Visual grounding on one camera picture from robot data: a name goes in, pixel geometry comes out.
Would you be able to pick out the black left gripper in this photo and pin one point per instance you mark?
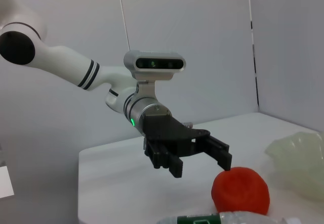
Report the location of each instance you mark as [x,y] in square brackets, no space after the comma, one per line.
[164,130]

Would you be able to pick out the red orange fruit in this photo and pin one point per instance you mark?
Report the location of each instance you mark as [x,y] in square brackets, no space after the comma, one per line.
[240,191]

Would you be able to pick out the clear green-label water bottle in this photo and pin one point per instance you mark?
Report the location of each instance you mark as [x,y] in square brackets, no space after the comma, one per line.
[202,219]

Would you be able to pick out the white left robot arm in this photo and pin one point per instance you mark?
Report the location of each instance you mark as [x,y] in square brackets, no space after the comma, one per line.
[63,59]

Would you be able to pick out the pale green glass fruit plate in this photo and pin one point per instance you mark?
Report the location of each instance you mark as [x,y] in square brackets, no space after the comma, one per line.
[298,163]

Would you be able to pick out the white flat board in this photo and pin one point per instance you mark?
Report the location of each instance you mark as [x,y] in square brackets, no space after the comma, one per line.
[6,183]

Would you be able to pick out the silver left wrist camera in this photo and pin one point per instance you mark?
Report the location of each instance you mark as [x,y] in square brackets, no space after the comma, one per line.
[157,64]

